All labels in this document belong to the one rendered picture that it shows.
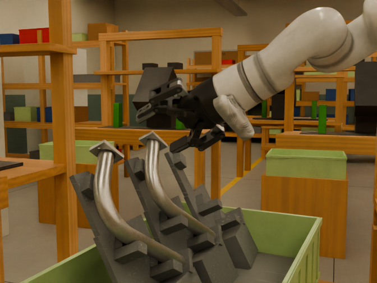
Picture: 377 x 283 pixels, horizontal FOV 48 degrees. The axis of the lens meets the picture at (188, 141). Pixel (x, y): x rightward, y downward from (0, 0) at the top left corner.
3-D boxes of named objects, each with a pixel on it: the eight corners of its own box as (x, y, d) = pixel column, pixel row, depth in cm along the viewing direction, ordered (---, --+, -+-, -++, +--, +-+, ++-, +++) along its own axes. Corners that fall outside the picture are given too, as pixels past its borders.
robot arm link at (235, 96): (212, 109, 61) (249, 88, 58) (208, 63, 69) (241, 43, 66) (244, 145, 66) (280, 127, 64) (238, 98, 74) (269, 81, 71)
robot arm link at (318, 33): (244, 83, 61) (269, 106, 68) (348, 26, 54) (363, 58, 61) (231, 46, 64) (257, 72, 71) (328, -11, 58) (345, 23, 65)
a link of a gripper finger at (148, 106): (164, 101, 70) (141, 114, 72) (153, 89, 69) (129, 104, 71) (164, 106, 69) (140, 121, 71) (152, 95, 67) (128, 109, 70)
